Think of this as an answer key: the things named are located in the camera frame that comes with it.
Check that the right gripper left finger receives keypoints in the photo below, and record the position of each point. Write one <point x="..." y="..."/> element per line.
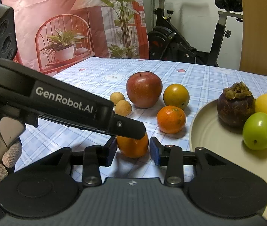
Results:
<point x="96" y="156"/>

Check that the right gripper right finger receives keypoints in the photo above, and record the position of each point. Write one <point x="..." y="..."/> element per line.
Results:
<point x="171" y="157"/>

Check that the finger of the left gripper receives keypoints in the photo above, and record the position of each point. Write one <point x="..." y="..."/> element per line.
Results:
<point x="126" y="127"/>

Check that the orange mandarin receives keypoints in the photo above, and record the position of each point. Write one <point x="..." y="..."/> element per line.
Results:
<point x="133" y="148"/>
<point x="171" y="119"/>

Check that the red apple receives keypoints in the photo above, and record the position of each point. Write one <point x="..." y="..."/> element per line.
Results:
<point x="144" y="89"/>

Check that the dark purple mangosteen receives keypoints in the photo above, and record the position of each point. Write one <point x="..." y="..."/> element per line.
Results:
<point x="235" y="105"/>

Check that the green apple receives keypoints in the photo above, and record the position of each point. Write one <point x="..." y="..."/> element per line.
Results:
<point x="255" y="131"/>

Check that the small brown longan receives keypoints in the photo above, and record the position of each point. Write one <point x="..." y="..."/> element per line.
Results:
<point x="115" y="97"/>
<point x="123" y="108"/>

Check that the beige plate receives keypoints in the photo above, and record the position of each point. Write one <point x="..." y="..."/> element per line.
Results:
<point x="207" y="130"/>

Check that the blue plaid tablecloth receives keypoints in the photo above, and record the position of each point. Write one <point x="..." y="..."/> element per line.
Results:
<point x="106" y="76"/>

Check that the yellow-green orange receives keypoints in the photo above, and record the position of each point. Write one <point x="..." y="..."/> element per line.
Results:
<point x="176" y="95"/>

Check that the printed pink backdrop cloth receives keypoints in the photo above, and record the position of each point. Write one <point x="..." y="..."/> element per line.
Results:
<point x="53" y="35"/>

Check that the black exercise bike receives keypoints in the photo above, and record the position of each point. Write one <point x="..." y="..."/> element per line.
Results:
<point x="196" y="21"/>

